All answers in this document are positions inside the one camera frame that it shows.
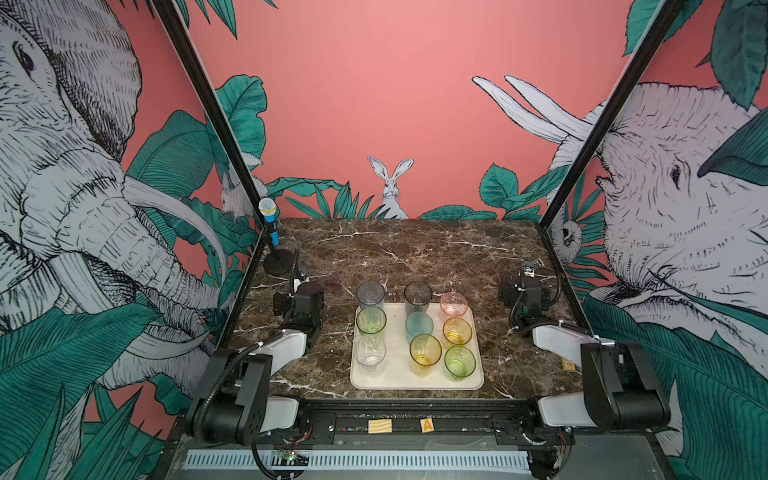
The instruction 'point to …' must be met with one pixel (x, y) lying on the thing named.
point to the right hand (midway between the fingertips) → (522, 279)
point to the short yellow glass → (457, 330)
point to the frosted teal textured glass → (418, 323)
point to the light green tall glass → (371, 320)
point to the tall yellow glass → (424, 351)
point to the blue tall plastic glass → (371, 293)
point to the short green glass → (460, 362)
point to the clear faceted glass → (370, 351)
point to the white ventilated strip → (359, 461)
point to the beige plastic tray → (398, 350)
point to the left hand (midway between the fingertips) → (294, 285)
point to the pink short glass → (453, 303)
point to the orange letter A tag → (427, 425)
